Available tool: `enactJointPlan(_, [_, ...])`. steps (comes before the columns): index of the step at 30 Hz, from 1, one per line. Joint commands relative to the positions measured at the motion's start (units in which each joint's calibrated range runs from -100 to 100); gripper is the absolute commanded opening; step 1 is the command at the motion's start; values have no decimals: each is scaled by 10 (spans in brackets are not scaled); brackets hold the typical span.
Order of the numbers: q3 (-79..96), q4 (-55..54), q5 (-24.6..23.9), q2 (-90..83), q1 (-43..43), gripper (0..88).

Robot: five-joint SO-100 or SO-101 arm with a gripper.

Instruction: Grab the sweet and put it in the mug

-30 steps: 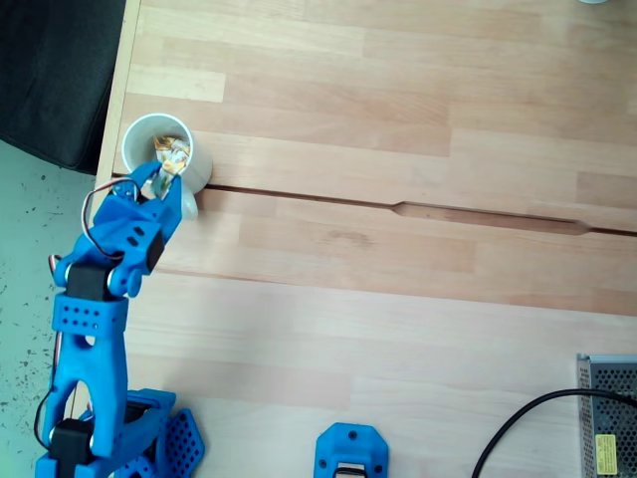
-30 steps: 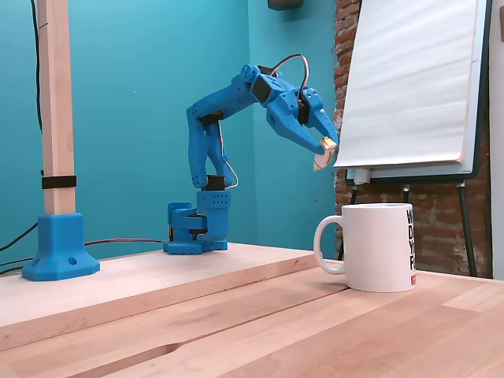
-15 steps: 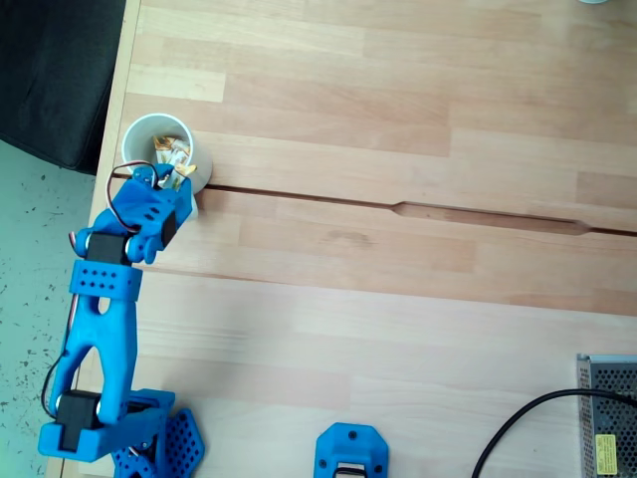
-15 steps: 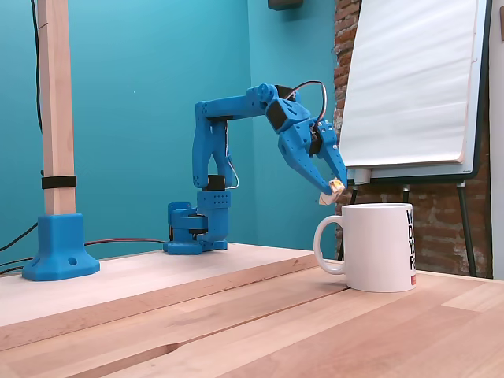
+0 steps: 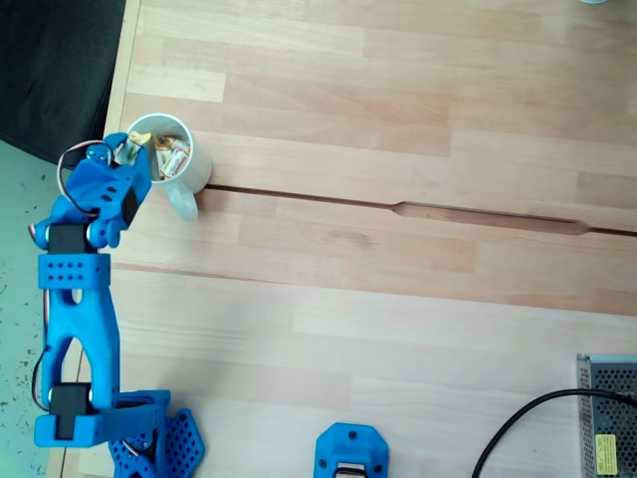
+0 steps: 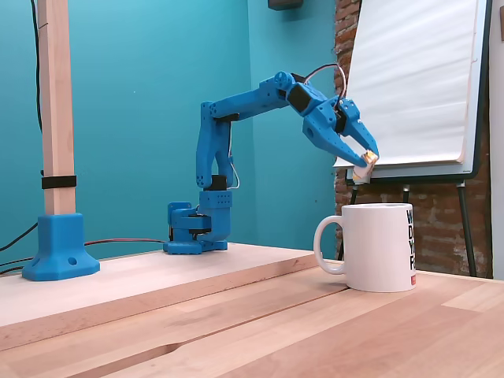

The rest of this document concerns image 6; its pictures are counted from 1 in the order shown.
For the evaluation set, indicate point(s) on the white orange sweet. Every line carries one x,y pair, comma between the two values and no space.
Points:
363,171

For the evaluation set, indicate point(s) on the white printed mug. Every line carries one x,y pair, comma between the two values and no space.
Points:
374,248

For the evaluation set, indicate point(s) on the white paper pad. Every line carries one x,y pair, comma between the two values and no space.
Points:
409,78

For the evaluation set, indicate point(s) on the flipchart easel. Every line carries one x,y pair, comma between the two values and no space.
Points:
466,212

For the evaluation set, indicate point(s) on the light wooden base board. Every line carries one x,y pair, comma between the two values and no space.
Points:
197,271

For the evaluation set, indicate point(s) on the dark wall box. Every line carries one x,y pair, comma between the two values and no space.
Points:
285,4

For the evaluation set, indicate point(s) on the wooden post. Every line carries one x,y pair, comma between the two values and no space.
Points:
57,98

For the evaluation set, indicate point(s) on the blue post base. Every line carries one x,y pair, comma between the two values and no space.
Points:
59,252

